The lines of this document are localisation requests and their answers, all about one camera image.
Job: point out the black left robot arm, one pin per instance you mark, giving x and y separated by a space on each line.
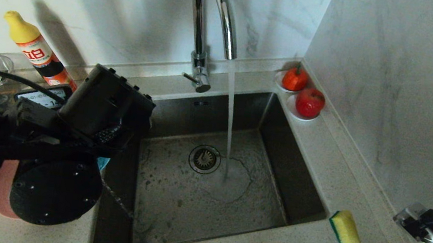
56 192

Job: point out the yellow green sponge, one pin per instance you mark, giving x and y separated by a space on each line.
348 235

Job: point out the chrome gooseneck faucet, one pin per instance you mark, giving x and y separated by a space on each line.
202 31

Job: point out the stainless steel sink basin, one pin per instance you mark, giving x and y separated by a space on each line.
209 208

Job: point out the round metal drain strainer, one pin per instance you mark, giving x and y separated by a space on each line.
204 159

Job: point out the red apple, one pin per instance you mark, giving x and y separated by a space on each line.
309 103

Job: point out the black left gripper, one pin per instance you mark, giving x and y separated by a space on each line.
106 103

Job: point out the pink plate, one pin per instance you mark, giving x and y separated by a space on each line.
0 189

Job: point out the clear running water stream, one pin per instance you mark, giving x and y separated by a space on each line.
231 98

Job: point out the yellow capped dish soap bottle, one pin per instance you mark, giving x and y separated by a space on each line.
37 54

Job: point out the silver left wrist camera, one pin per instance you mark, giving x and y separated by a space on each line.
41 99

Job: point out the teal bowl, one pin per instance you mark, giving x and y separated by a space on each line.
102 163

